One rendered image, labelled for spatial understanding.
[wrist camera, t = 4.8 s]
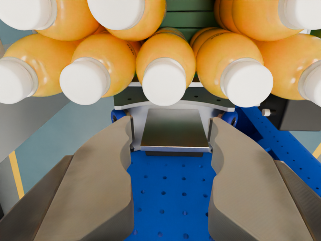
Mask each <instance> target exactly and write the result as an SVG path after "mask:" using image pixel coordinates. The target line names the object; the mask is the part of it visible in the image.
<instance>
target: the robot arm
mask: <svg viewBox="0 0 321 241"><path fill-rule="evenodd" d="M133 140H135V133H134V117H130V116H124V117H122V118H120V119H119V120H117V121H116V122H114V123H112V124H111V125H109V126H107V127H106V128H104V129H103V130H101V131H100V132H98V133H97V134H95V135H94V136H92V137H91V138H90V139H89V140H87V141H86V142H85V143H84V144H83V145H82V146H81V147H80V148H79V149H78V150H77V151H76V152H75V153H74V154H73V155H65V156H64V157H63V158H62V159H61V160H60V161H59V162H58V163H57V164H56V165H55V166H54V167H53V168H52V169H51V170H50V171H49V172H48V173H47V174H46V175H45V176H44V177H43V178H42V179H41V180H40V181H39V182H37V183H36V184H35V185H34V186H33V187H32V188H31V189H30V190H29V191H28V192H27V193H26V194H25V195H24V196H23V197H22V198H21V199H20V200H19V201H18V202H17V203H16V204H15V205H14V206H13V207H12V208H11V209H10V210H9V211H8V212H7V213H6V214H5V215H4V216H3V218H2V219H1V220H0V241H124V239H126V238H127V237H128V236H129V235H130V234H131V233H132V232H133V230H134V202H133V193H132V184H131V176H130V174H129V173H128V172H127V171H126V170H127V169H128V167H129V166H130V165H131V156H130V146H129V145H130V144H131V143H132V141H133ZM207 142H210V145H211V146H212V147H213V155H212V161H211V166H212V168H213V169H214V171H215V172H216V174H217V175H216V176H215V177H214V179H213V185H212V191H211V196H210V202H209V208H208V231H209V234H210V236H211V237H212V238H213V239H214V240H215V241H321V197H320V196H319V195H318V194H317V193H316V192H315V191H314V190H312V189H311V188H310V187H309V186H308V185H307V184H306V183H305V182H304V181H303V180H302V179H301V178H300V177H299V176H298V175H297V174H296V173H295V172H294V171H293V170H292V169H291V168H290V167H289V166H288V165H287V164H286V163H285V162H283V161H279V160H274V159H273V158H272V157H271V156H270V155H269V154H268V153H267V152H266V151H265V150H264V149H263V148H262V147H261V146H260V145H259V144H258V143H256V142H255V141H254V140H252V139H251V138H250V137H248V136H247V135H245V134H244V133H242V132H241V131H239V130H238V129H236V128H235V127H233V126H232V125H230V124H228V123H227V122H225V121H224V120H222V119H221V118H218V117H214V118H209V119H208V131H207Z"/></svg>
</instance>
